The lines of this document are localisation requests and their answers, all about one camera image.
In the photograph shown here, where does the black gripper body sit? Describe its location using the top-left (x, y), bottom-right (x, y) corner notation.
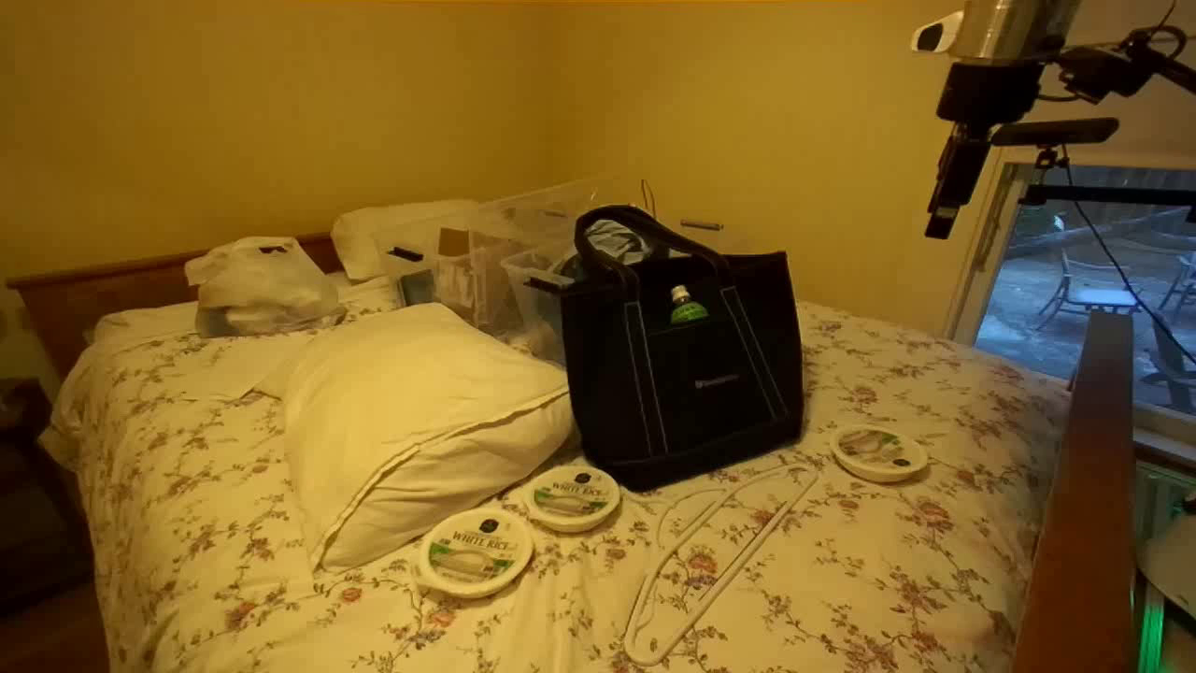
top-left (934, 56), bottom-right (1046, 143)

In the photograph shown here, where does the black tote bag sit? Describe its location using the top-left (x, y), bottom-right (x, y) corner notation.
top-left (555, 203), bottom-right (807, 492)

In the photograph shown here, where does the white plastic bag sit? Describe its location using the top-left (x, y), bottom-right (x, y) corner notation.
top-left (182, 233), bottom-right (346, 341)

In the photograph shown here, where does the round white container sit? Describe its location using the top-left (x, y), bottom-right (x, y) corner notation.
top-left (416, 503), bottom-right (538, 600)
top-left (519, 466), bottom-right (624, 537)
top-left (829, 422), bottom-right (934, 484)

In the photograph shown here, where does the black white patterned packet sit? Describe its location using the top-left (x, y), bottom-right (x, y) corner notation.
top-left (578, 215), bottom-right (661, 269)

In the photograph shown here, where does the wooden footboard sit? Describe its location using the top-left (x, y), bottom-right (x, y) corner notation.
top-left (1009, 308), bottom-right (1140, 673)

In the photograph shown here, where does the floral bedspread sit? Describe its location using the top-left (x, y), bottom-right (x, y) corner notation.
top-left (41, 293), bottom-right (1076, 673)

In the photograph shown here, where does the white clothes hanger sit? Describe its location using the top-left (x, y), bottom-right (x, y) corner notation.
top-left (618, 462), bottom-right (824, 670)

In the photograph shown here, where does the green lit robot table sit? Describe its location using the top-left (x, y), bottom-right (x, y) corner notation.
top-left (1130, 461), bottom-right (1196, 673)

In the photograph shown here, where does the clear plastic storage bin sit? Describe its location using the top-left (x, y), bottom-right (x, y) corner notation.
top-left (397, 179), bottom-right (600, 341)

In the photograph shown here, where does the white pillow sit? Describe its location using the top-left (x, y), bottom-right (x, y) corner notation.
top-left (327, 198), bottom-right (482, 285)

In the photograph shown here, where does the cream pillow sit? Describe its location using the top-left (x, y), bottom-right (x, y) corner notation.
top-left (280, 298), bottom-right (574, 575)

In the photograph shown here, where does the wooden headboard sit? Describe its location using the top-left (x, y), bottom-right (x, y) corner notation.
top-left (3, 233), bottom-right (346, 377)

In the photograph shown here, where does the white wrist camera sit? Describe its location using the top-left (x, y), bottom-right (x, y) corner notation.
top-left (908, 11), bottom-right (971, 56)

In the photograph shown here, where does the black stereo camera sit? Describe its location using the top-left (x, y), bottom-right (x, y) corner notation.
top-left (990, 117), bottom-right (1120, 150)

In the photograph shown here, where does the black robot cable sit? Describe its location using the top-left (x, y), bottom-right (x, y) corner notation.
top-left (1044, 17), bottom-right (1196, 103)

